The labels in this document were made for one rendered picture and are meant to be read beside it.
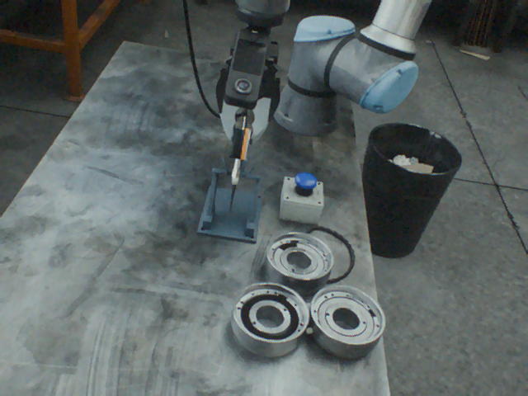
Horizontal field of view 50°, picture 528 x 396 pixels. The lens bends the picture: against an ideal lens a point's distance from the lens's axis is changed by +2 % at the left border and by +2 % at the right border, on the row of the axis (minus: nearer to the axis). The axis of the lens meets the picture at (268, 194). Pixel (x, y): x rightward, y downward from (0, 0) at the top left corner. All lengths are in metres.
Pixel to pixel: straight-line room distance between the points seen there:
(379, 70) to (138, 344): 0.66
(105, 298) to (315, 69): 0.62
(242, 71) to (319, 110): 0.47
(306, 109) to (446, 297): 1.15
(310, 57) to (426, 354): 1.13
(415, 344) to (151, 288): 1.27
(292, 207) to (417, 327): 1.13
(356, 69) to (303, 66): 0.13
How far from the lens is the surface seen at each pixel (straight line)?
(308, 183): 0.96
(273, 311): 0.81
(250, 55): 0.79
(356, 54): 1.13
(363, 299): 0.85
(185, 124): 1.21
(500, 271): 2.40
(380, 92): 1.09
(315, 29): 1.16
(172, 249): 0.91
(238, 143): 0.87
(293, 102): 1.23
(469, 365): 2.00
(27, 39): 2.88
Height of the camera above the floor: 1.43
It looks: 37 degrees down
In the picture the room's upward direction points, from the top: 11 degrees clockwise
